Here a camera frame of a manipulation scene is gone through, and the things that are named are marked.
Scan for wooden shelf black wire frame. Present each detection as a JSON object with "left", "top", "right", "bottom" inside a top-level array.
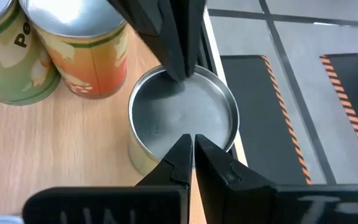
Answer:
[{"left": 0, "top": 24, "right": 211, "bottom": 224}]

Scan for yellow green can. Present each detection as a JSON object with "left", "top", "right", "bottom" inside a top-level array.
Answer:
[{"left": 127, "top": 63, "right": 241, "bottom": 177}]

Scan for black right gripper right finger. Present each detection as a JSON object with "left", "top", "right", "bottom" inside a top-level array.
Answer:
[{"left": 194, "top": 133, "right": 358, "bottom": 224}]

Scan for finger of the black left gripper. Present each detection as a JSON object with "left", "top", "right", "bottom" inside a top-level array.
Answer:
[
  {"left": 106, "top": 0, "right": 186, "bottom": 83},
  {"left": 166, "top": 0, "right": 206, "bottom": 79}
]

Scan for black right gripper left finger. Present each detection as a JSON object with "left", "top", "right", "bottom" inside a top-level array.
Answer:
[{"left": 22, "top": 133, "right": 194, "bottom": 224}]

